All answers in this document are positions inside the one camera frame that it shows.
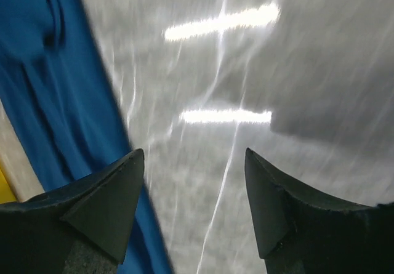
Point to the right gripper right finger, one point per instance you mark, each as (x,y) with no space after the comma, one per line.
(299,229)

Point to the yellow plastic tray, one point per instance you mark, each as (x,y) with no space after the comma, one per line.
(6,192)

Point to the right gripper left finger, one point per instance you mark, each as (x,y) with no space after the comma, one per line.
(83,227)

